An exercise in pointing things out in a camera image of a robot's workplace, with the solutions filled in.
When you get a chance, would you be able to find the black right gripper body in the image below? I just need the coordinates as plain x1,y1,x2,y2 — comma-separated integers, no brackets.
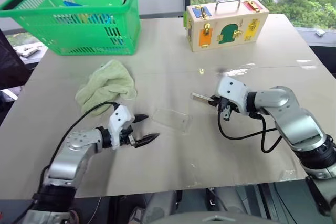
216,97,240,122

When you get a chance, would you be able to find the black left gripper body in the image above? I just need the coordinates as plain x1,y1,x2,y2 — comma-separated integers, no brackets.
119,118,138,147

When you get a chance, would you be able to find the clear plastic phone case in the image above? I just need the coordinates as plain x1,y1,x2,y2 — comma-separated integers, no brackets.
152,108,194,133

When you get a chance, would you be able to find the pale green towel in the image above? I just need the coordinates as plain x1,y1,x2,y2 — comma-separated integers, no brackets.
75,60,138,116

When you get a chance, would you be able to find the small pale box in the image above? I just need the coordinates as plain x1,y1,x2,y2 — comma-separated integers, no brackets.
0,87,22,102

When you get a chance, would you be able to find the white power strip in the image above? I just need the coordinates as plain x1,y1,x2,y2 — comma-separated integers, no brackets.
19,46,40,57

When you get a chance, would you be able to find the green plastic shopping basket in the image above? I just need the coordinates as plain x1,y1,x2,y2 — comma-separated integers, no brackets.
0,0,142,56

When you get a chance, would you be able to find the blue item in basket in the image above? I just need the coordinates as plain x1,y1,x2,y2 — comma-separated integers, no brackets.
62,0,85,7

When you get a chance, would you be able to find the black mesh office chair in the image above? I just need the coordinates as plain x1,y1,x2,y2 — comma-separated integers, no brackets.
0,28,31,91

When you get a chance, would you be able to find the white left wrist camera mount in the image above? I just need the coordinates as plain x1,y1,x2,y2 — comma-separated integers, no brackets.
108,104,135,151

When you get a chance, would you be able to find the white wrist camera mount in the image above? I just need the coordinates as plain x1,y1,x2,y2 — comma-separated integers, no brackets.
214,76,249,116
108,104,135,151

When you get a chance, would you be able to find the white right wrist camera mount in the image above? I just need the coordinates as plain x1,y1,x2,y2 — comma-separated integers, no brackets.
214,76,249,116

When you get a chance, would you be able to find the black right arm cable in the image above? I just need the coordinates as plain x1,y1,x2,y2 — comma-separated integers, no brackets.
217,103,284,154

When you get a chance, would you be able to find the wooden lock box with handle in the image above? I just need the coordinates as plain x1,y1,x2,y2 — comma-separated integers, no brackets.
183,0,270,53

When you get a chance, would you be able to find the black bracket under table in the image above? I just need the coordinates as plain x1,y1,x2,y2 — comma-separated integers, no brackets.
206,188,218,210

